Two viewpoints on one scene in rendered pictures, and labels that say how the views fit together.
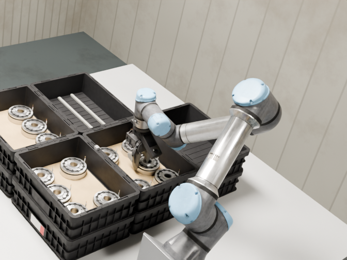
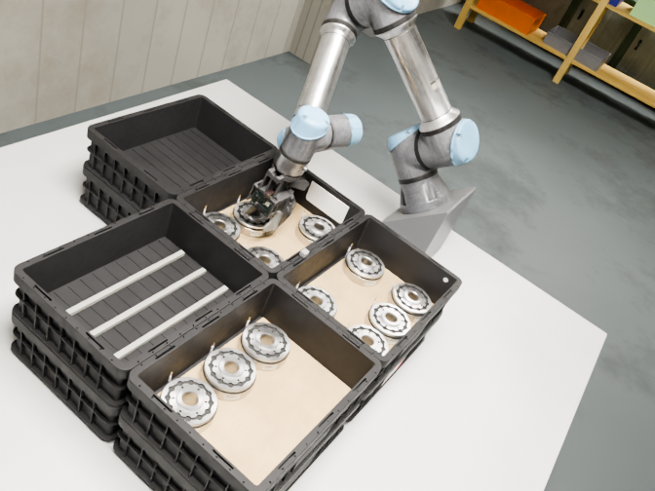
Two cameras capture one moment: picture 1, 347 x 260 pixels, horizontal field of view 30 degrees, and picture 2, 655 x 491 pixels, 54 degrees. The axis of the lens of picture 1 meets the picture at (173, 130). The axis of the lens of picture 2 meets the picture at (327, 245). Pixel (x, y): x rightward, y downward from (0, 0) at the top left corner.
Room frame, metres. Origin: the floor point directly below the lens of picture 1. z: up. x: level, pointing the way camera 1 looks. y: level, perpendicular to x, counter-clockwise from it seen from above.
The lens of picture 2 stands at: (2.38, 1.34, 1.84)
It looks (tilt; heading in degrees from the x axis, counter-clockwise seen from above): 37 degrees down; 249
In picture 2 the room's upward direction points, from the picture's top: 24 degrees clockwise
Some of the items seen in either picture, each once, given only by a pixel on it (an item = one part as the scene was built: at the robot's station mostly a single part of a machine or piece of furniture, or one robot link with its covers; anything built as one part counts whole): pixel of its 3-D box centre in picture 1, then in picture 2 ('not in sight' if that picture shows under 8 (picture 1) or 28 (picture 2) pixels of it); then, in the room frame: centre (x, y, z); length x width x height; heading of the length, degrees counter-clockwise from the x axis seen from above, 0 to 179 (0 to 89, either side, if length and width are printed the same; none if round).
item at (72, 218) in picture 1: (76, 175); (373, 282); (1.85, 0.30, 0.92); 0.40 x 0.30 x 0.02; 49
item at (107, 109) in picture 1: (81, 112); (146, 293); (2.34, 0.41, 0.87); 0.40 x 0.30 x 0.11; 49
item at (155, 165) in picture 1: (147, 162); (253, 214); (2.11, 0.07, 0.86); 0.10 x 0.10 x 0.01
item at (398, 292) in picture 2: (74, 212); (411, 298); (1.72, 0.27, 0.86); 0.10 x 0.10 x 0.01
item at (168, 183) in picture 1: (140, 153); (276, 208); (2.07, 0.10, 0.92); 0.40 x 0.30 x 0.02; 49
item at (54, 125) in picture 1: (19, 128); (257, 389); (2.11, 0.60, 0.87); 0.40 x 0.30 x 0.11; 49
